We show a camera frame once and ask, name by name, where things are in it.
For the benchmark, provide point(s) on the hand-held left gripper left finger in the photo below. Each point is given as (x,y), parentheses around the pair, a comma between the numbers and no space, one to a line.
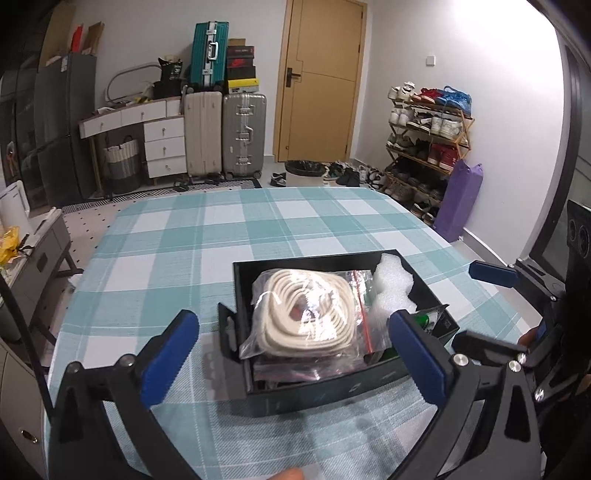
(168,364)

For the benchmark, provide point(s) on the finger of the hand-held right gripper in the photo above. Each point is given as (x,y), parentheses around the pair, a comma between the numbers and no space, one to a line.
(491,273)
(480,347)

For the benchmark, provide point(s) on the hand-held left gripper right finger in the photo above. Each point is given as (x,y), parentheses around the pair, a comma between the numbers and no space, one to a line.
(418,364)

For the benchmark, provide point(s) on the green label packet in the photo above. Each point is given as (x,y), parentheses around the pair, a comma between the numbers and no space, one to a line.
(429,321)

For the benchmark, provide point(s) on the white foam sheet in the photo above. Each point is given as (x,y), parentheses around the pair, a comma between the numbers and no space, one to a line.
(392,286)

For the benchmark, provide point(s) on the black storage box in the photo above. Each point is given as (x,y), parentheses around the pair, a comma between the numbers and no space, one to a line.
(323,392)

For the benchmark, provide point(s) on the person's right hand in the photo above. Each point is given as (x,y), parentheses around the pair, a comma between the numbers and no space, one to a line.
(528,336)

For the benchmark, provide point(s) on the person's left hand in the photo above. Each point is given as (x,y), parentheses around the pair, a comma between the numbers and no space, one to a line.
(288,474)

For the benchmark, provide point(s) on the purple bag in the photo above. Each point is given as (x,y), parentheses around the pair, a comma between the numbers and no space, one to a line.
(457,203)

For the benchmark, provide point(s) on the wooden shoe rack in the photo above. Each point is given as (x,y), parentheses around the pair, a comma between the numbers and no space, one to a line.
(463,141)

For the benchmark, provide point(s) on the beige cabinet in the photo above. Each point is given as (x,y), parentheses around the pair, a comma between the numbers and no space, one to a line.
(18,401)

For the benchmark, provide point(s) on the group of racked shoes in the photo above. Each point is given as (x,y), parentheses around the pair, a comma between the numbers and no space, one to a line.
(425,127)

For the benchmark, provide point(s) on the black framed glass door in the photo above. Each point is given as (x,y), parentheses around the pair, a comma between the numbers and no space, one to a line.
(575,129)

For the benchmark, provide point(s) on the pile of floor shoes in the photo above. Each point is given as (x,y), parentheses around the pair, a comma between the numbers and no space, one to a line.
(353,175)

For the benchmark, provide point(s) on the grey side cabinet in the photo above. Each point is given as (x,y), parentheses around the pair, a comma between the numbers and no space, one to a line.
(39,254)

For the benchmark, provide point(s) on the striped floor rug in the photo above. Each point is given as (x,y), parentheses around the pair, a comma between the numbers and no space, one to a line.
(134,196)

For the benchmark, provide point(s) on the blue plastic bag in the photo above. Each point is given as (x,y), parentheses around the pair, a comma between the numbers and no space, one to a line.
(455,99)

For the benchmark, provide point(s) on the black sandals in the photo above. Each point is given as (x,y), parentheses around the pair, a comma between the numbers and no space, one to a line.
(181,185)

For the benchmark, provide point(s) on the yellow plastic bag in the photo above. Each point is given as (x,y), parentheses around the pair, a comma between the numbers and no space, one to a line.
(8,244)

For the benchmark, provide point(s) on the grey white laundry basket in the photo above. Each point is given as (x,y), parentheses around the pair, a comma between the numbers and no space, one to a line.
(121,164)

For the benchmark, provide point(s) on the bin with black liner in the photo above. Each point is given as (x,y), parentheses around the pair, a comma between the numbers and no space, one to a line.
(304,171)

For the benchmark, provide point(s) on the dark single sneaker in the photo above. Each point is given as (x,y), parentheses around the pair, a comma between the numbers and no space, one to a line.
(278,179)

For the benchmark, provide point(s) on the white drawer desk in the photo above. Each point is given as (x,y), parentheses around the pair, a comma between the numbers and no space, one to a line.
(161,145)

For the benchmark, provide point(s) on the white appliance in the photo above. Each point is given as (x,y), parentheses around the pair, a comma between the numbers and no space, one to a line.
(14,207)

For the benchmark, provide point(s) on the beige suitcase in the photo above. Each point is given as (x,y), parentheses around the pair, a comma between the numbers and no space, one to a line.
(203,136)

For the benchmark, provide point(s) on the silver suitcase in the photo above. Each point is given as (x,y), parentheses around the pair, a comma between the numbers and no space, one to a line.
(244,136)

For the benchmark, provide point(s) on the grey refrigerator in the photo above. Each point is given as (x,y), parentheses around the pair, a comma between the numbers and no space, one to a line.
(67,131)

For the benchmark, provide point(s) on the tan wooden door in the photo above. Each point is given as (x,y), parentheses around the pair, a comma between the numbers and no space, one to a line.
(318,78)

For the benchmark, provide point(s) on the dark glass cabinet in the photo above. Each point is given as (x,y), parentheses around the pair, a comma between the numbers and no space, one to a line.
(18,134)

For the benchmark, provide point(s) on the black bag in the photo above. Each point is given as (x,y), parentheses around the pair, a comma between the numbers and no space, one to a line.
(169,78)

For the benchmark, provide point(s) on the oval white hoop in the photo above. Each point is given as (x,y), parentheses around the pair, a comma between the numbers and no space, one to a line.
(119,74)

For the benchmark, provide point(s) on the black red shoe box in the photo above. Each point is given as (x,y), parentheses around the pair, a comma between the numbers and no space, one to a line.
(240,61)

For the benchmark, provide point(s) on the teal suitcase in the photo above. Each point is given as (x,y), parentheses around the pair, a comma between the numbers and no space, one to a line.
(208,55)

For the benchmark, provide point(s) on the tan shoe box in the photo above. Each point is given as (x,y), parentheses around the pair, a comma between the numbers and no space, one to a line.
(238,42)

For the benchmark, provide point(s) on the small brown cardboard box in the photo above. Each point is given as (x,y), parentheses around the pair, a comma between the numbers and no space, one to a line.
(94,39)

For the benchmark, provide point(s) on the red flat box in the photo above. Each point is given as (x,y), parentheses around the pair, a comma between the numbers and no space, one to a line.
(76,40)

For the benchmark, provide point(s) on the large flat cardboard box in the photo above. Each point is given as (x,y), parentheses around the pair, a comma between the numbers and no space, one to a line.
(55,37)

